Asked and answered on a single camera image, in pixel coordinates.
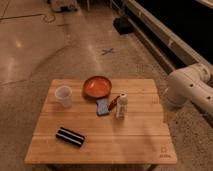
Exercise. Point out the small clear bottle white cap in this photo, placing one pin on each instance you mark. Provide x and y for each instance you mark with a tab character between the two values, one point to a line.
121	107

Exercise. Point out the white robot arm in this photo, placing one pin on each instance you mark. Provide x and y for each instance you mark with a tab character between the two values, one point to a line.
190	83

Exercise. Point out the orange bowl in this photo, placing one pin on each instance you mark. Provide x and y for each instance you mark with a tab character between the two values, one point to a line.
97	87

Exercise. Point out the red marker pen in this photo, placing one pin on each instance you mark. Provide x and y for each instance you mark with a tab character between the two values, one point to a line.
113	103

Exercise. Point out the blue sponge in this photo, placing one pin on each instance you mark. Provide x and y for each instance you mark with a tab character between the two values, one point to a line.
102	107

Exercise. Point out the wooden folding table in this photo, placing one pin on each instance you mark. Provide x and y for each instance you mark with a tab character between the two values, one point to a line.
140	138

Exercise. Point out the clear plastic cup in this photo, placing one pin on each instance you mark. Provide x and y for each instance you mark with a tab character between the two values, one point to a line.
63	95

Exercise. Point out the black object on floor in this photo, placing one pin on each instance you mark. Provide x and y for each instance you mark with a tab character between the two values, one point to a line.
122	25

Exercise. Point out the black white striped block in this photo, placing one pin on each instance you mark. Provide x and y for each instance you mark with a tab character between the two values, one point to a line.
70	136

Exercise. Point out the white equipment at top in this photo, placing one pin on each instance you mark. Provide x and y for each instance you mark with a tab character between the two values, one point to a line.
60	5

